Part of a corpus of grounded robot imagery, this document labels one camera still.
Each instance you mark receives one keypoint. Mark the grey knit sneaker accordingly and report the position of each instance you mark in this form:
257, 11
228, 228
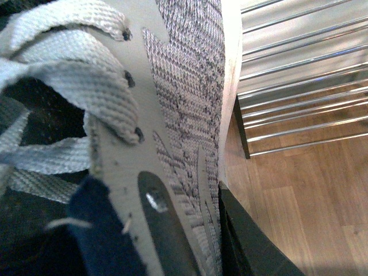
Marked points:
114, 116

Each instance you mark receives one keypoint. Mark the black metal shoe rack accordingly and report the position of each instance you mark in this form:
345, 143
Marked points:
303, 77

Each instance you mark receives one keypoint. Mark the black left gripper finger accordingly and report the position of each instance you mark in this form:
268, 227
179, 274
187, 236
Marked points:
245, 249

